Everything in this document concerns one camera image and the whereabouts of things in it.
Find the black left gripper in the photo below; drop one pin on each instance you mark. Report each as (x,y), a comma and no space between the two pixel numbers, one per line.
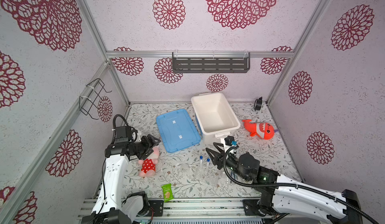
(149,145)

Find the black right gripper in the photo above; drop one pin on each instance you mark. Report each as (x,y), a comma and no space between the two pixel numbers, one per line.
(218,159)

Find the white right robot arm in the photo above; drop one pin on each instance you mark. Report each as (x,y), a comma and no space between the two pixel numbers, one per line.
(281,196)

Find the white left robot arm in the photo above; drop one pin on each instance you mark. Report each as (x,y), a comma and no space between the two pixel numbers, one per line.
(110,207)

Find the pink frog plush toy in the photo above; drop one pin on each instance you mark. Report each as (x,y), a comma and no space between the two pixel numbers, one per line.
(148,166)

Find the blue plastic bin lid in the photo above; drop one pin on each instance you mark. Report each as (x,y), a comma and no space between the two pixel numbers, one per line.
(177,130)

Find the white plastic storage bin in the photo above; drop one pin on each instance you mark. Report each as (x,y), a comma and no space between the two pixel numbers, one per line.
(215,117)

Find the green snack packet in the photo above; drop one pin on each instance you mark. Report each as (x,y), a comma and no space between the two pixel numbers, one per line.
(167,192)

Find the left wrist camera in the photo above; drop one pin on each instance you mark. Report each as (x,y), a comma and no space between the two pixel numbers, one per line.
(125,132)

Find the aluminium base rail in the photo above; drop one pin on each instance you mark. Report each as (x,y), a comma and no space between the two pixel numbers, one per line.
(207,211)

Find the black wire wall rack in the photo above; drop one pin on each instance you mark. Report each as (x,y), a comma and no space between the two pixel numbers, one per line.
(97,105)

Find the grey wall shelf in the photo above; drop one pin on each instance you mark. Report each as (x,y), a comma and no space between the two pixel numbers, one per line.
(213,65)

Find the aluminium frame post right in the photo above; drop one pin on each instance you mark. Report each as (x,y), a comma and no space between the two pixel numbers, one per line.
(310,28)

